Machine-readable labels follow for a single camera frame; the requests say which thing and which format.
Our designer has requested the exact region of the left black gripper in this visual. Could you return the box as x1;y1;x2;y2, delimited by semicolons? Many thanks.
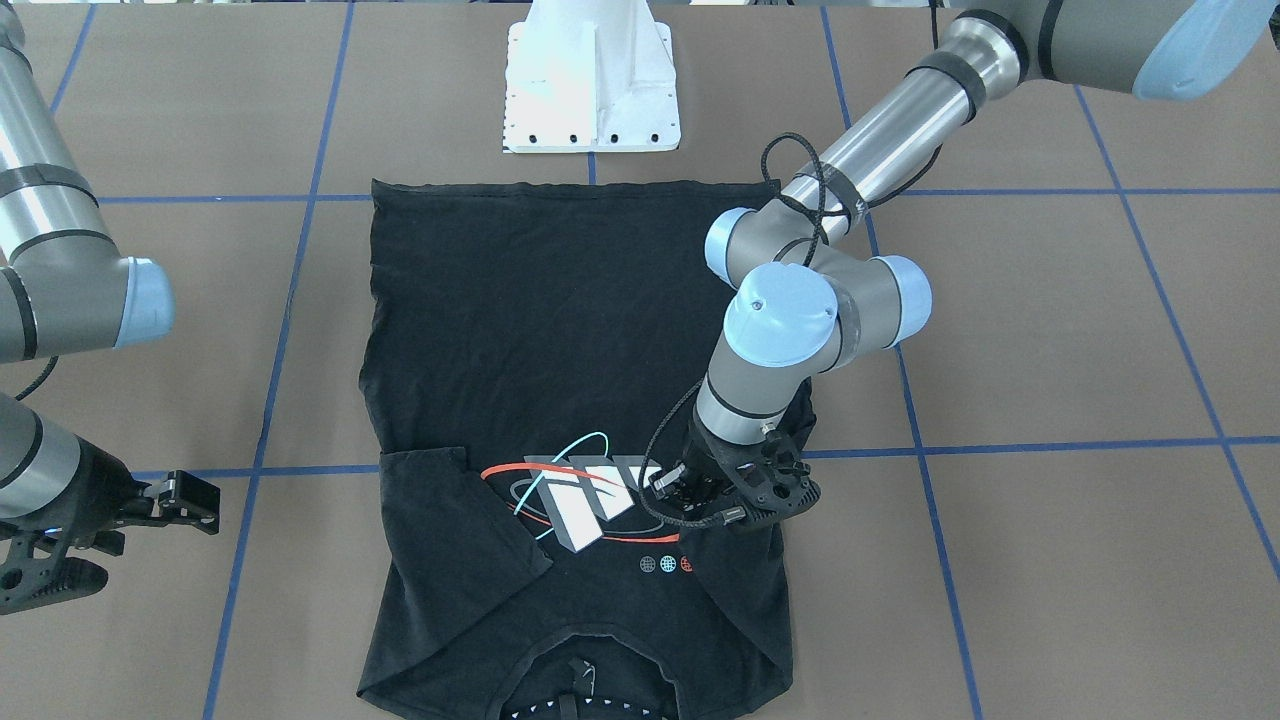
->
645;411;820;533

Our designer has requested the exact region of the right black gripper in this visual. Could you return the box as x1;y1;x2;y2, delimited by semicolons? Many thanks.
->
1;439;221;615

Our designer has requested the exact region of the black graphic t-shirt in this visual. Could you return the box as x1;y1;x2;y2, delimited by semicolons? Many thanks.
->
357;181;794;719

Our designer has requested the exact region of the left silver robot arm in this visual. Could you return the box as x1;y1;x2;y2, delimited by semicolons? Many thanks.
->
863;86;1277;568

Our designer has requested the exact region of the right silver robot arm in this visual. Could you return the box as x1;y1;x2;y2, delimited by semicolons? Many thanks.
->
1;3;221;615

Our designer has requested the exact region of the brown paper table cover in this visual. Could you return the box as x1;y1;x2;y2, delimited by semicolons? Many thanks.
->
3;3;1279;719

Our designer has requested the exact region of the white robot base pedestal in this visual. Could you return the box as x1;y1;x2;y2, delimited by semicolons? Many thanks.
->
502;1;682;154

